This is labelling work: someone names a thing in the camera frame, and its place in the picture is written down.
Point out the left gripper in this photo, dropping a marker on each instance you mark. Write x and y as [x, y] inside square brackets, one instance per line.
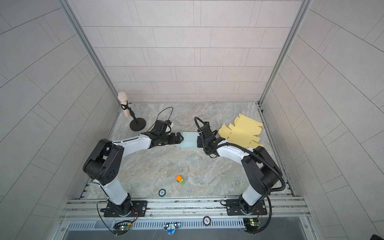
[173, 141]

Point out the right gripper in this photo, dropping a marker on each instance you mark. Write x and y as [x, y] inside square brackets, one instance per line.
[199, 142]

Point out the light blue paper box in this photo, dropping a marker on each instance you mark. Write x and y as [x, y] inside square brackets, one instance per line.
[190, 140]

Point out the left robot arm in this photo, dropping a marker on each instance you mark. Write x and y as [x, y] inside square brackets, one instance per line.
[104, 162]

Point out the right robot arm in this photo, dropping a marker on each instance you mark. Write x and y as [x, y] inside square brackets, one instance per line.
[263, 174]

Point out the yellow paper box stack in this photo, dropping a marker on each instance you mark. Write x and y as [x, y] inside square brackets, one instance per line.
[244, 132]

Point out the black microphone stand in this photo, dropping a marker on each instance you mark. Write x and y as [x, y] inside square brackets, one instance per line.
[137, 124]

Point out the orange green toy block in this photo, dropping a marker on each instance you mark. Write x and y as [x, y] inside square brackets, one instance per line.
[180, 180]

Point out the beige microphone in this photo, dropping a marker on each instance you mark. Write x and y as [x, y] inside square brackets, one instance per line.
[123, 98]

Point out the round black white disc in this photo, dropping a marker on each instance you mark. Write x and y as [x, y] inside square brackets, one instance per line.
[207, 221]

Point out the blue sticker marker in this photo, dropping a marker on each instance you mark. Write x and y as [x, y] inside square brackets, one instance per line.
[171, 228]

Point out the right green circuit board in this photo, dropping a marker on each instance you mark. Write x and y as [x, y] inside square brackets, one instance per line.
[251, 225]

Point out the green circuit board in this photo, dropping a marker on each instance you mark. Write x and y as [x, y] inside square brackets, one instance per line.
[251, 225]
[122, 227]

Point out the left green circuit board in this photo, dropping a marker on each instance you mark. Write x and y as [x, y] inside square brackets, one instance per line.
[122, 227]

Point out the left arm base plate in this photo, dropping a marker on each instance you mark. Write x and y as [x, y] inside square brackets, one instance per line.
[126, 209]

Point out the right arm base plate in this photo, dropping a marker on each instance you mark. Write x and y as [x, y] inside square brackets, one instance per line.
[236, 207]

